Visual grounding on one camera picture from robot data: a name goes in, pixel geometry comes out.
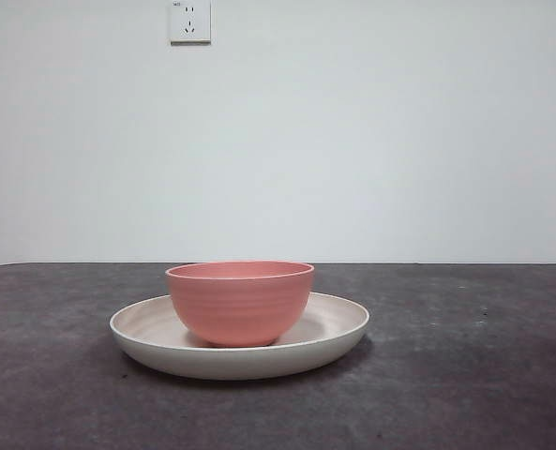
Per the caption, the red ribbed bowl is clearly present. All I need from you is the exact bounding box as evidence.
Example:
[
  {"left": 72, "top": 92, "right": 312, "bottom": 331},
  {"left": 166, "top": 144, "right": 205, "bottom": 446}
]
[{"left": 165, "top": 262, "right": 315, "bottom": 349}]

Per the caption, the white round plate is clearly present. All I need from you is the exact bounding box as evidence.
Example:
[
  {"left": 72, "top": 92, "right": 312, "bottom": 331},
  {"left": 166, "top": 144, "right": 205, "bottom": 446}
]
[{"left": 109, "top": 291, "right": 370, "bottom": 381}]

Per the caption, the white wall socket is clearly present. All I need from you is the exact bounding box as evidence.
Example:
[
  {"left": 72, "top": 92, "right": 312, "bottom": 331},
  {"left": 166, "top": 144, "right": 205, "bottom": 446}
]
[{"left": 169, "top": 0, "right": 212, "bottom": 47}]

